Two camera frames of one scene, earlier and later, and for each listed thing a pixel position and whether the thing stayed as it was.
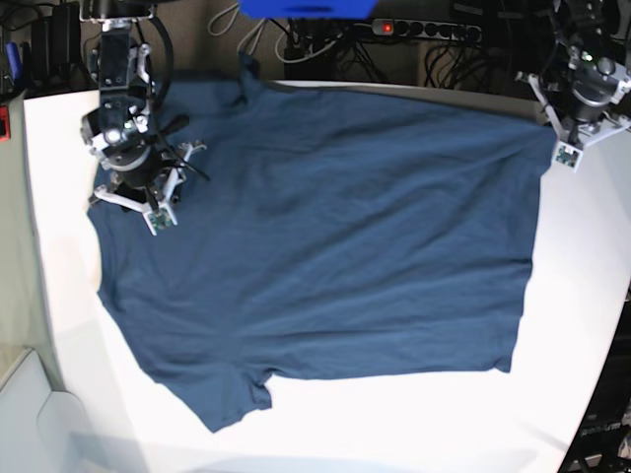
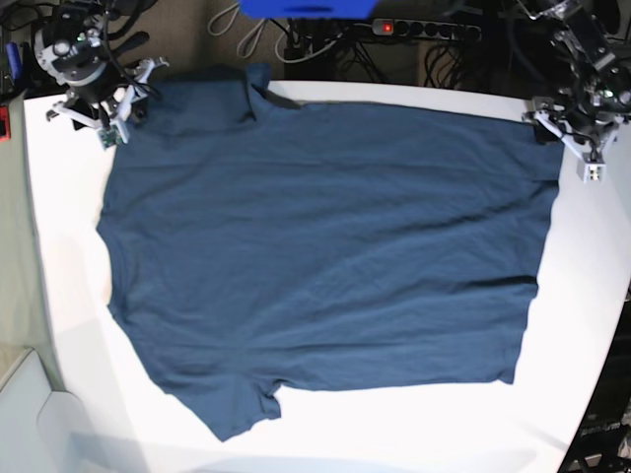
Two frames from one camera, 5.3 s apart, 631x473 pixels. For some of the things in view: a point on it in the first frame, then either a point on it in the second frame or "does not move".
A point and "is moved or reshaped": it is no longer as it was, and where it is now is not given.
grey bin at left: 41,430 does not move
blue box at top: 309,9 does not move
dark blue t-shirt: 330,229 is moved or reshaped
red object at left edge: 5,126 does not move
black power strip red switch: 427,29 does not move
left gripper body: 146,178 → 116,114
